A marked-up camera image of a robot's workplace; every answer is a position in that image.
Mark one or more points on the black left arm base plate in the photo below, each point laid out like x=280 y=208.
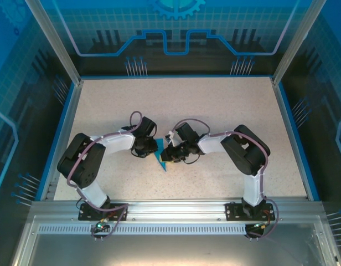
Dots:
x=82 y=215

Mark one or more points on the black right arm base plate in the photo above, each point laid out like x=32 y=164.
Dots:
x=228 y=216

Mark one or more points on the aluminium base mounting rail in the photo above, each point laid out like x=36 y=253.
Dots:
x=176 y=210

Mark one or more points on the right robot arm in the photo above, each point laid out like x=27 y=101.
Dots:
x=248 y=155

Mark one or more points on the grey metal tray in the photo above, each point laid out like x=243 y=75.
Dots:
x=170 y=252

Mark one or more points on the aluminium upright post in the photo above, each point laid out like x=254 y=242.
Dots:
x=55 y=41
x=297 y=41

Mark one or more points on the aluminium side rail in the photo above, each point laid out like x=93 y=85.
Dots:
x=68 y=124
x=286 y=124

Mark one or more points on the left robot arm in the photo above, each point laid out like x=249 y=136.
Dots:
x=79 y=163

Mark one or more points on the blue table border strip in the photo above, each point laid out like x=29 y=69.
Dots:
x=293 y=124
x=60 y=124

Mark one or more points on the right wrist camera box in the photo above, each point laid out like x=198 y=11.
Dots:
x=171 y=138

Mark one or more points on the teal blue cloth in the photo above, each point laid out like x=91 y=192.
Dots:
x=160 y=147

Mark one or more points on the small green-lit controller board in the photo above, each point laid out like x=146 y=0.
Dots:
x=100 y=227
x=260 y=225

